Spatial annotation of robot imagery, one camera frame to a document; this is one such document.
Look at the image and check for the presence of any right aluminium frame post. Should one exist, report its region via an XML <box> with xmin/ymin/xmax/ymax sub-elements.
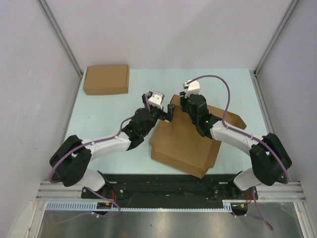
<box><xmin>253</xmin><ymin>0</ymin><xmax>301</xmax><ymax>75</ymax></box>

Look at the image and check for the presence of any aluminium frame post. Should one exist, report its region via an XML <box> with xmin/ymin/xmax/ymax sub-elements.
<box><xmin>253</xmin><ymin>0</ymin><xmax>301</xmax><ymax>75</ymax></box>
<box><xmin>36</xmin><ymin>0</ymin><xmax>83</xmax><ymax>77</ymax></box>

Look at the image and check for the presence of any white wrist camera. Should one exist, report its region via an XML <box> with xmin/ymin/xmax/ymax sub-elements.
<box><xmin>183</xmin><ymin>80</ymin><xmax>200</xmax><ymax>98</ymax></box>
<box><xmin>148</xmin><ymin>91</ymin><xmax>164</xmax><ymax>110</ymax></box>

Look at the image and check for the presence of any closed brown cardboard box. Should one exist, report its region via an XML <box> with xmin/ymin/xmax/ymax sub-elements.
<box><xmin>83</xmin><ymin>64</ymin><xmax>129</xmax><ymax>96</ymax></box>

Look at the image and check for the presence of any purple cable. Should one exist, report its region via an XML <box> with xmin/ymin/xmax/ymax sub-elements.
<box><xmin>185</xmin><ymin>74</ymin><xmax>292</xmax><ymax>231</ymax></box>
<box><xmin>47</xmin><ymin>94</ymin><xmax>152</xmax><ymax>223</ymax></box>

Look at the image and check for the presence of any left aluminium frame post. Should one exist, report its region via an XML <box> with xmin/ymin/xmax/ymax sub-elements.
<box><xmin>36</xmin><ymin>0</ymin><xmax>83</xmax><ymax>77</ymax></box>

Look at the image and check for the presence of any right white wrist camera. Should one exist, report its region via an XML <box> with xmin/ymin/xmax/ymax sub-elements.
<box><xmin>183</xmin><ymin>80</ymin><xmax>200</xmax><ymax>98</ymax></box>

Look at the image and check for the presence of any white slotted cable duct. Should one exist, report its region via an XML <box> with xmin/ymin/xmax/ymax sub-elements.
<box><xmin>46</xmin><ymin>201</ymin><xmax>232</xmax><ymax>213</ymax></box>

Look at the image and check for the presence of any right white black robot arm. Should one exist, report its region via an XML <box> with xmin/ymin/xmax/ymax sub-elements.
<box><xmin>180</xmin><ymin>92</ymin><xmax>292</xmax><ymax>199</ymax></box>

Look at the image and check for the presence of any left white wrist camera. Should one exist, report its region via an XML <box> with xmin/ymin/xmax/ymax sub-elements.
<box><xmin>148</xmin><ymin>91</ymin><xmax>164</xmax><ymax>110</ymax></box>

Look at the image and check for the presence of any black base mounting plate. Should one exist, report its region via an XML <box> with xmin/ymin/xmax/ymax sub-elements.
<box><xmin>82</xmin><ymin>174</ymin><xmax>253</xmax><ymax>201</ymax></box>

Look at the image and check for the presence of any front aluminium extrusion rail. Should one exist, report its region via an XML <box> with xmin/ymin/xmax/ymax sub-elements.
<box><xmin>36</xmin><ymin>181</ymin><xmax>306</xmax><ymax>202</ymax></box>

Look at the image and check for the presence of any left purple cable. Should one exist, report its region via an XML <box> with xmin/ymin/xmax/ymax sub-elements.
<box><xmin>47</xmin><ymin>94</ymin><xmax>152</xmax><ymax>223</ymax></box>

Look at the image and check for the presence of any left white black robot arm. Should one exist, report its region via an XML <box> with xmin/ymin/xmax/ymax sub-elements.
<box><xmin>49</xmin><ymin>91</ymin><xmax>175</xmax><ymax>198</ymax></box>

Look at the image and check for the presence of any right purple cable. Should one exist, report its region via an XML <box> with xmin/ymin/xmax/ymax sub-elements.
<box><xmin>185</xmin><ymin>74</ymin><xmax>292</xmax><ymax>231</ymax></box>

